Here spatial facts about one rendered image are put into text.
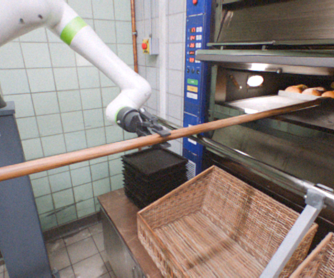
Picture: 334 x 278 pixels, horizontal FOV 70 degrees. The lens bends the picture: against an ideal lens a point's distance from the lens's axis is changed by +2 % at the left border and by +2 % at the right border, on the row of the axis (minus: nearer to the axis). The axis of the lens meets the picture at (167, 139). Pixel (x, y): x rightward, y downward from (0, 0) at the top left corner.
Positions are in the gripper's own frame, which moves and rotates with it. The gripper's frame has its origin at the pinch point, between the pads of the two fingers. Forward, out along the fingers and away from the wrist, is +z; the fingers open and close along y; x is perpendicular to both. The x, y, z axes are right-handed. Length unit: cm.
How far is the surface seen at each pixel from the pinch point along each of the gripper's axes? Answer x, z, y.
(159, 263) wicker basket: -1, -4, 57
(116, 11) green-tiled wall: -37, -120, -49
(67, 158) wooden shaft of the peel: 27.6, 1.5, -0.7
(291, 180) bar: -13.6, 34.4, 2.4
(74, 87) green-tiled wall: -1, -120, 0
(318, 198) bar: -12.6, 40.8, 2.9
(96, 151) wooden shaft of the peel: 20.5, 1.5, -0.8
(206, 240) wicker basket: -28, -6, 60
